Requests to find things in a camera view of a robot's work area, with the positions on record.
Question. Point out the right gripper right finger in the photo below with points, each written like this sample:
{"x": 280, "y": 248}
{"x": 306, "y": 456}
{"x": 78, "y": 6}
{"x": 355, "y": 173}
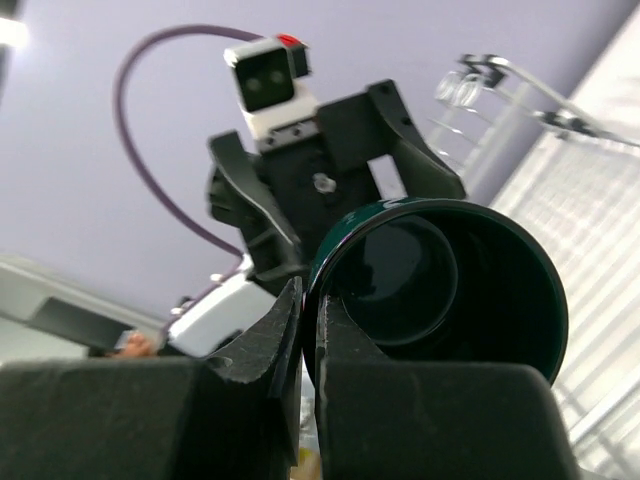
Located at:
{"x": 379, "y": 418}

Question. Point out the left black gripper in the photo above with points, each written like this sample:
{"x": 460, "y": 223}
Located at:
{"x": 318, "y": 173}

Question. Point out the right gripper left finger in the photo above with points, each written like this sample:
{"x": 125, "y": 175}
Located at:
{"x": 231, "y": 415}

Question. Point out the dark green mug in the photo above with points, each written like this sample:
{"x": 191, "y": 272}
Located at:
{"x": 441, "y": 279}

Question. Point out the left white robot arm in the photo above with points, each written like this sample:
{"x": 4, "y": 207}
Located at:
{"x": 240, "y": 296}

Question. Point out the white wire dish rack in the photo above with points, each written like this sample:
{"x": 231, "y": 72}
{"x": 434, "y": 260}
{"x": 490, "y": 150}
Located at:
{"x": 577, "y": 192}

